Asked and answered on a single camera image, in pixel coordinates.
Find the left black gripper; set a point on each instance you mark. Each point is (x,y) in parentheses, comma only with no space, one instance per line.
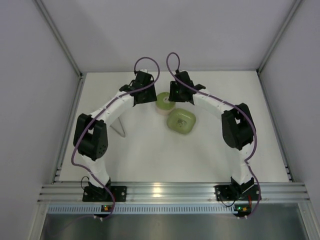
(145,96)

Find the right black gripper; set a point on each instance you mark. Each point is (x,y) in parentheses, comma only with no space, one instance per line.
(177,95)

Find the green round lid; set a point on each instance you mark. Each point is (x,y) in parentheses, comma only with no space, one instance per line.
(163,102)

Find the round metal tin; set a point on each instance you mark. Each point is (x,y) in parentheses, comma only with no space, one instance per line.
(164,112)

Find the silver metal tongs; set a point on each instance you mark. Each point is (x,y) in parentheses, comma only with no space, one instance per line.
(118,127)

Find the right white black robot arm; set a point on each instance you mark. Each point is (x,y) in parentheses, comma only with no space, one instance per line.
(238,129)

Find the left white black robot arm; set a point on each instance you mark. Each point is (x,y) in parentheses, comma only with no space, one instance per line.
(91,134)

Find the green square bowl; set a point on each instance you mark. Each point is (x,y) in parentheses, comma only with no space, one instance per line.
(181,121)

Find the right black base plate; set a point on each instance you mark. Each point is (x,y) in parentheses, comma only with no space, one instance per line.
(227,192)

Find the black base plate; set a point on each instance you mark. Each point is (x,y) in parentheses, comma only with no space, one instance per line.
(227,192)
(120,193)

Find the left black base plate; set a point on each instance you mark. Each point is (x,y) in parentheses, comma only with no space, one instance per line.
(120,193)

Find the grey slotted cable duct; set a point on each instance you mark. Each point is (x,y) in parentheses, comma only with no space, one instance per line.
(142,209)

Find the aluminium mounting rail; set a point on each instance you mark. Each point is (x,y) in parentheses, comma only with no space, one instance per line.
(171,193)

